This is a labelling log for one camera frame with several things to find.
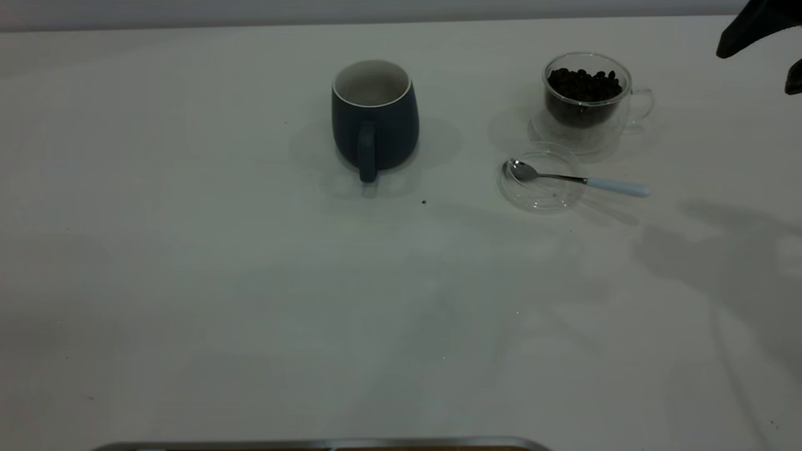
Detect metal spoon pale blue handle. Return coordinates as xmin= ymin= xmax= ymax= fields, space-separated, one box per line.
xmin=503 ymin=160 xmax=652 ymax=199

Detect clear round glass lid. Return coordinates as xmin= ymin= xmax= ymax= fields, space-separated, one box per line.
xmin=497 ymin=142 xmax=587 ymax=214

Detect dark blue-grey ceramic mug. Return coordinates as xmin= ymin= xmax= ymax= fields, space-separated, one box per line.
xmin=331 ymin=60 xmax=420 ymax=184

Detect dark roasted coffee beans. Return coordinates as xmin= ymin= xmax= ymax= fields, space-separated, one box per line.
xmin=545 ymin=68 xmax=623 ymax=130

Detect clear double-wall glass cup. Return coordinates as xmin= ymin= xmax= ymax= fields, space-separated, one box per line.
xmin=531 ymin=53 xmax=655 ymax=157

